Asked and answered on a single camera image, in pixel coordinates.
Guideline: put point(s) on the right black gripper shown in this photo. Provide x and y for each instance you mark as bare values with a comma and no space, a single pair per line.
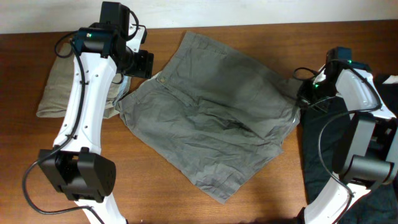
310,101

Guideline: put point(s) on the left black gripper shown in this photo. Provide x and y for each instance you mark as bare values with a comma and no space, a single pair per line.
143,64

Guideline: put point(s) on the grey shorts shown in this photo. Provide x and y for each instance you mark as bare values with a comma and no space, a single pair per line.
216,114

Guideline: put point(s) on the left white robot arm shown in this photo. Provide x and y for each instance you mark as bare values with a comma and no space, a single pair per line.
75,166

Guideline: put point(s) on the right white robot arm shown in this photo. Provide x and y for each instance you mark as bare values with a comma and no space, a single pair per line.
366,154

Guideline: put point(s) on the dark navy garment pile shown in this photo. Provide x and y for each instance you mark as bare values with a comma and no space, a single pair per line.
379,206

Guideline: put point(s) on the folded khaki shorts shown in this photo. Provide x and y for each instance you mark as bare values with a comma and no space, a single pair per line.
59,84

